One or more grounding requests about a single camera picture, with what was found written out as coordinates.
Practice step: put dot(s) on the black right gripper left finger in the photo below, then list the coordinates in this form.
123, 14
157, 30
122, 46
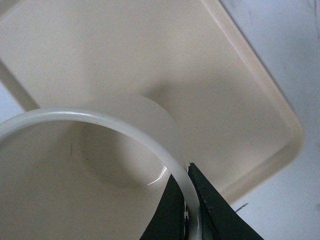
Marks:
168, 221

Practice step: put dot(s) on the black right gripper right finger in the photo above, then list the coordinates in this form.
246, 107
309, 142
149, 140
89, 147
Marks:
219, 221

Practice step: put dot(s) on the beige rectangular plastic tray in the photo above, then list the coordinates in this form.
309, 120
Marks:
186, 55

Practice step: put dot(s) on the cream ceramic mug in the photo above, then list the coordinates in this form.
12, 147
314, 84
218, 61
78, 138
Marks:
97, 172

